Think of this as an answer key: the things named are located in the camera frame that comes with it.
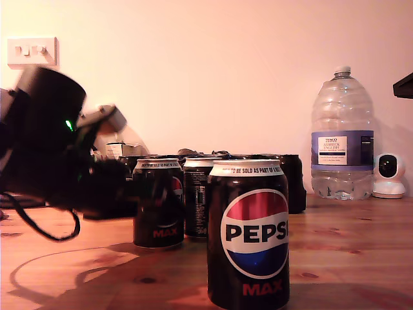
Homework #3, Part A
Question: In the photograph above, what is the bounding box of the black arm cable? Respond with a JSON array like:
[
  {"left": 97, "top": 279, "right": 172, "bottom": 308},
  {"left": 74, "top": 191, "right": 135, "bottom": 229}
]
[{"left": 0, "top": 192, "right": 81, "bottom": 242}]

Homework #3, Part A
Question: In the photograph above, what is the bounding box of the shrink-wrapped Pepsi can multipack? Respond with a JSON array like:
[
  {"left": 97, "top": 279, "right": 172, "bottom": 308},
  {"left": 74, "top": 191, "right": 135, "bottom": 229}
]
[{"left": 117, "top": 154, "right": 307, "bottom": 215}]

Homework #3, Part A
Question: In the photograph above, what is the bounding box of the small brown carton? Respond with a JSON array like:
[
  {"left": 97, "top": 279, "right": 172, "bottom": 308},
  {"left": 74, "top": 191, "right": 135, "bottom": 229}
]
[{"left": 122, "top": 143, "right": 143, "bottom": 158}]

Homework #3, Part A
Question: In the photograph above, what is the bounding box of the large clear water bottle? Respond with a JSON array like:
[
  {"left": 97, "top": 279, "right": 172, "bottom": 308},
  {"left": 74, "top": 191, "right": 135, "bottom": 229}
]
[{"left": 311, "top": 65, "right": 376, "bottom": 201}]

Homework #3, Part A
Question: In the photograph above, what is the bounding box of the white wall switch plate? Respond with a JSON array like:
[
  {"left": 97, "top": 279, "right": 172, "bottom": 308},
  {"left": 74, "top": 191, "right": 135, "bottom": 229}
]
[{"left": 6, "top": 36, "right": 59, "bottom": 70}]

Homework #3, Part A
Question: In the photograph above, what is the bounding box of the small white round camera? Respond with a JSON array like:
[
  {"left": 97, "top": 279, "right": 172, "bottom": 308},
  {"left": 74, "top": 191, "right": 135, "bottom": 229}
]
[{"left": 372, "top": 153, "right": 407, "bottom": 200}]

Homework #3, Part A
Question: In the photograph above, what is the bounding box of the small white printed carton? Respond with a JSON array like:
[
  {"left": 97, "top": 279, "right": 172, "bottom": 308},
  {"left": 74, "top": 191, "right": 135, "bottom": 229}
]
[{"left": 105, "top": 141, "right": 125, "bottom": 159}]

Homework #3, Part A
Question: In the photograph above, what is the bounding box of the black Pepsi Max can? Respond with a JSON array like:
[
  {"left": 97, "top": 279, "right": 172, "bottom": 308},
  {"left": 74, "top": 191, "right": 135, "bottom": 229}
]
[
  {"left": 206, "top": 159, "right": 290, "bottom": 310},
  {"left": 132, "top": 157, "right": 185, "bottom": 249},
  {"left": 183, "top": 156, "right": 214, "bottom": 239}
]

